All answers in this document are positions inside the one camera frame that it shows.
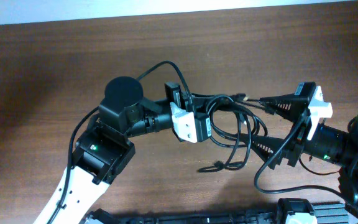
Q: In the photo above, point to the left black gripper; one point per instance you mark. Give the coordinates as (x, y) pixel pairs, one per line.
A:
(199, 103)

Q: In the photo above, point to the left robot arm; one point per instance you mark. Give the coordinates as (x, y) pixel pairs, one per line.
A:
(101, 153)

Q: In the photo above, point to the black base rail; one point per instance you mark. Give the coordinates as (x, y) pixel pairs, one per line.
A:
(288, 210)

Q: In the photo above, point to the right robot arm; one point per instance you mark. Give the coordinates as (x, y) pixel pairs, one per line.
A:
(333, 146)

